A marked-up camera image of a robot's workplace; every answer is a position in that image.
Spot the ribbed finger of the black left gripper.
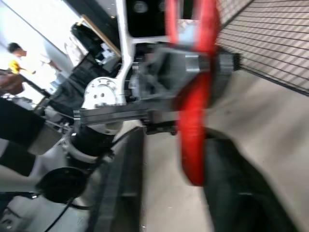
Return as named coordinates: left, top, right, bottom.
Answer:
left=197, top=51, right=242, bottom=102

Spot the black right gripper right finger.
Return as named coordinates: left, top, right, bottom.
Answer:
left=204, top=130, right=301, bottom=232

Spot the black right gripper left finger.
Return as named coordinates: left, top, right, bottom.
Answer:
left=92, top=127, right=146, bottom=232

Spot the person in yellow shirt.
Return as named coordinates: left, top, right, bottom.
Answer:
left=6, top=42, right=37, bottom=74

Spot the black wire mesh fence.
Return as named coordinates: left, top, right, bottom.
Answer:
left=216, top=0, right=309, bottom=95

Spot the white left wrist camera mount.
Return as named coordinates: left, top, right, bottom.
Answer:
left=81, top=0, right=175, bottom=110

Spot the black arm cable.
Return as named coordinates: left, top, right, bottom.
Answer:
left=0, top=190, right=76, bottom=232

